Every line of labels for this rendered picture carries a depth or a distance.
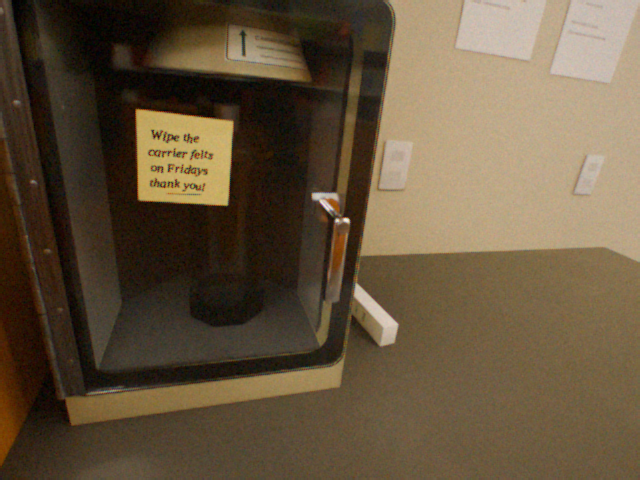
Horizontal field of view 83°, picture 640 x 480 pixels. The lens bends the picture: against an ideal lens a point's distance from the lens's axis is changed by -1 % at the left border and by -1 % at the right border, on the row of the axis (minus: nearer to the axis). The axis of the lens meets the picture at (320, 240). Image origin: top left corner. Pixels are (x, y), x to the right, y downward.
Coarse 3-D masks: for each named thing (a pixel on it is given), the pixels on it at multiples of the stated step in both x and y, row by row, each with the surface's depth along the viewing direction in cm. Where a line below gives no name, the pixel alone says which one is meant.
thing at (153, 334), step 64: (64, 0) 25; (128, 0) 26; (192, 0) 27; (256, 0) 28; (320, 0) 30; (384, 0) 31; (64, 64) 27; (128, 64) 28; (192, 64) 29; (256, 64) 30; (320, 64) 31; (384, 64) 33; (64, 128) 28; (128, 128) 29; (256, 128) 32; (320, 128) 34; (64, 192) 30; (128, 192) 31; (256, 192) 34; (320, 192) 36; (64, 256) 32; (128, 256) 34; (192, 256) 35; (256, 256) 37; (320, 256) 39; (128, 320) 36; (192, 320) 38; (256, 320) 40; (320, 320) 43; (128, 384) 39
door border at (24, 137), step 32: (0, 0) 24; (0, 32) 25; (0, 64) 26; (0, 96) 26; (32, 128) 28; (32, 160) 28; (32, 192) 29; (32, 224) 30; (32, 288) 32; (64, 288) 33; (64, 320) 34; (64, 352) 35; (64, 384) 37
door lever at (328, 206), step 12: (324, 204) 37; (336, 204) 37; (324, 216) 37; (336, 216) 33; (336, 228) 33; (348, 228) 33; (336, 240) 33; (336, 252) 34; (336, 264) 34; (324, 276) 36; (336, 276) 35; (324, 288) 36; (336, 288) 35; (324, 300) 36; (336, 300) 36
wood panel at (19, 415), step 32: (0, 160) 37; (0, 192) 37; (0, 224) 37; (0, 256) 37; (0, 288) 36; (0, 320) 36; (32, 320) 43; (0, 352) 36; (32, 352) 43; (0, 384) 36; (32, 384) 42; (0, 416) 36; (0, 448) 36
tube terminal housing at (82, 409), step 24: (192, 384) 43; (216, 384) 44; (240, 384) 45; (264, 384) 46; (288, 384) 47; (312, 384) 48; (336, 384) 49; (72, 408) 40; (96, 408) 40; (120, 408) 41; (144, 408) 42; (168, 408) 43
